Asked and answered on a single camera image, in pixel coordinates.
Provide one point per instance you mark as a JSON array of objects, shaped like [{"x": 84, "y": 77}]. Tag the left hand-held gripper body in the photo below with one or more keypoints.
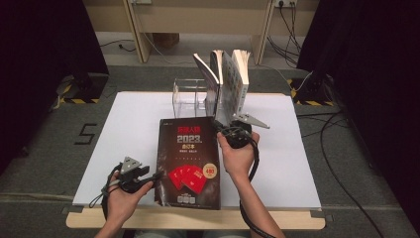
[{"x": 130, "y": 178}]

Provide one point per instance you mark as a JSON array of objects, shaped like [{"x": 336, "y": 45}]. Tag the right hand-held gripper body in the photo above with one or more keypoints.
[{"x": 241, "y": 135}]

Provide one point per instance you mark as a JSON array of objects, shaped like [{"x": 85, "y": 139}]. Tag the purple magazine with blue spine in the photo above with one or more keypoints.
[{"x": 211, "y": 95}]

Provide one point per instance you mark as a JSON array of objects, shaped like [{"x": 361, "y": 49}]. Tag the white book with picture grid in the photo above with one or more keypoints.
[{"x": 234, "y": 92}]

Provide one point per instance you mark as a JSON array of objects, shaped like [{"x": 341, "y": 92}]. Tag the dark book with red cards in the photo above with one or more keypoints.
[{"x": 188, "y": 155}]

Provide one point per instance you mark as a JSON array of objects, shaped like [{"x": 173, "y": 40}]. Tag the clear acrylic book rack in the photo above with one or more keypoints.
[{"x": 188, "y": 99}]

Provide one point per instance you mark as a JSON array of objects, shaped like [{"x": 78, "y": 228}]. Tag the person's right hand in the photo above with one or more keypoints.
[{"x": 239, "y": 162}]

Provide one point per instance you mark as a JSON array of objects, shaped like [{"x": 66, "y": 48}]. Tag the person's left hand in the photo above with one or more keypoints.
[{"x": 127, "y": 205}]

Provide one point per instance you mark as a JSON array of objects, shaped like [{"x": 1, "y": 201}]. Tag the black stand base hazard tape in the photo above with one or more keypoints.
[
  {"x": 92, "y": 89},
  {"x": 313, "y": 92}
]

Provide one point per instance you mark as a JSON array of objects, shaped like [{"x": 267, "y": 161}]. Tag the beige wooden desk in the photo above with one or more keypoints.
[{"x": 198, "y": 18}]

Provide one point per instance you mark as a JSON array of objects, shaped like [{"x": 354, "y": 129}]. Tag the light wooden table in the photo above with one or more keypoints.
[{"x": 313, "y": 224}]

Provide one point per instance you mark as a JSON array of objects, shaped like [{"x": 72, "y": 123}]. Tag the black curtain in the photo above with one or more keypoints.
[
  {"x": 39, "y": 66},
  {"x": 379, "y": 66}
]

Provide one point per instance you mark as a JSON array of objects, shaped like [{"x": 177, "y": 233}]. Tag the white wall socket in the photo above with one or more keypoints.
[{"x": 285, "y": 3}]

